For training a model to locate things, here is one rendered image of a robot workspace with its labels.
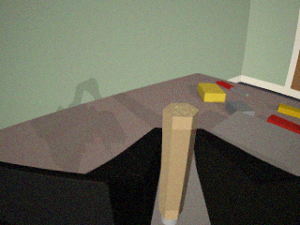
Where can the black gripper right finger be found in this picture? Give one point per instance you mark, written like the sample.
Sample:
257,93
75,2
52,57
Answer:
240,189

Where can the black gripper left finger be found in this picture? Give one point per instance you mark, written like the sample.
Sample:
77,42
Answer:
120,192

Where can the grey block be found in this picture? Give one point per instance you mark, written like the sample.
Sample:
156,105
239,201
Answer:
233,106

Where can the red flat bar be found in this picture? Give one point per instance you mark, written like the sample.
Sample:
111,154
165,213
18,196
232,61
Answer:
281,122

